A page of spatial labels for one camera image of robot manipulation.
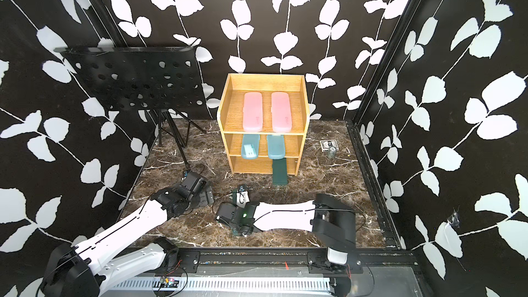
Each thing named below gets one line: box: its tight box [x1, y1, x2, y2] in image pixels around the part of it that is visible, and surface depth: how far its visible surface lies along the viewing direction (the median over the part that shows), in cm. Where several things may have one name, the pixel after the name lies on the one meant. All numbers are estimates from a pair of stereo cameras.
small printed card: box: [319, 138, 339, 153], surface depth 110 cm
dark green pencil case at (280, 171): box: [272, 158, 289, 185], surface depth 97 cm
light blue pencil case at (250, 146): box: [241, 134, 260, 161], surface depth 87 cm
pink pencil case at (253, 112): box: [242, 92, 264, 132], surface depth 80 cm
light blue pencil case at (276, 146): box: [266, 134, 286, 160], surface depth 88 cm
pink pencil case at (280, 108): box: [270, 91, 293, 133], surface depth 80 cm
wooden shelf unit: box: [217, 73, 310, 176], surface depth 86 cm
